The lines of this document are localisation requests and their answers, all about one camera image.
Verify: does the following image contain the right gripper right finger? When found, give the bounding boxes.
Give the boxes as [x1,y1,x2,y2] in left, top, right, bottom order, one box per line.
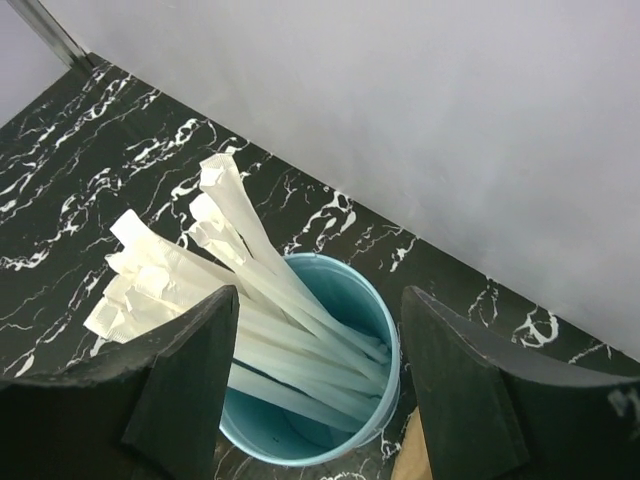
[401,286,639,479]

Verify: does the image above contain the bottom pulp cup carrier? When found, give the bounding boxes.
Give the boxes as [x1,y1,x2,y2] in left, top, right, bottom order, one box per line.
[391,407,433,480]

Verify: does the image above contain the blue cylindrical stirrer holder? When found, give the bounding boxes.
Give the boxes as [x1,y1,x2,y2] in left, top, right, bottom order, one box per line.
[220,253,401,467]

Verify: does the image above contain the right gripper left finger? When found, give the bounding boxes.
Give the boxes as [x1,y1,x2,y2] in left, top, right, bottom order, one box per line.
[1,286,239,479]

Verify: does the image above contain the black marble pattern mat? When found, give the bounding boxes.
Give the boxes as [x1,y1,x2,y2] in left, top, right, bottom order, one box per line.
[0,59,640,480]

